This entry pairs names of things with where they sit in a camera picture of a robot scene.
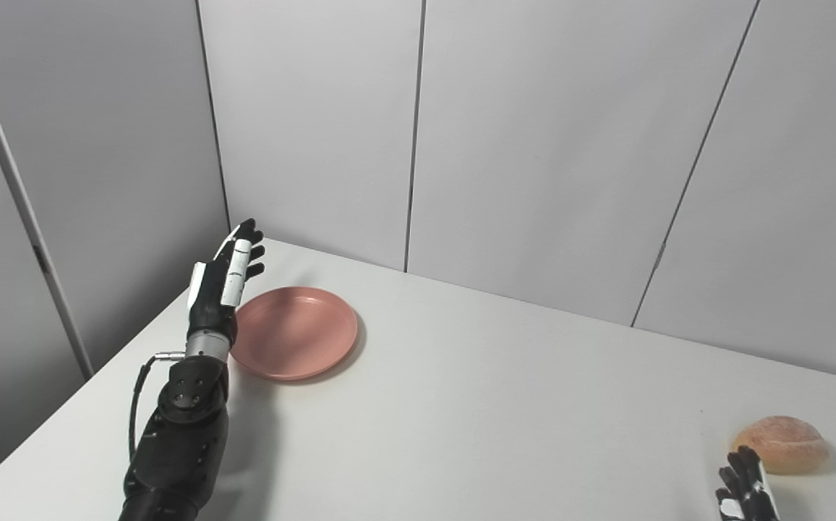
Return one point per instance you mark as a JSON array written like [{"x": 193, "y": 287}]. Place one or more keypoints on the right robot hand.
[{"x": 745, "y": 488}]

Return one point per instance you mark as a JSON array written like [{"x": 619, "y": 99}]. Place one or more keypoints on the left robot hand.
[{"x": 215, "y": 289}]

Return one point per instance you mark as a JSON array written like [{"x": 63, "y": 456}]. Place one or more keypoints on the brown bread roll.
[{"x": 780, "y": 443}]

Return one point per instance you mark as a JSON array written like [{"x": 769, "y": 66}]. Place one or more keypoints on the pink round plate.
[{"x": 293, "y": 332}]

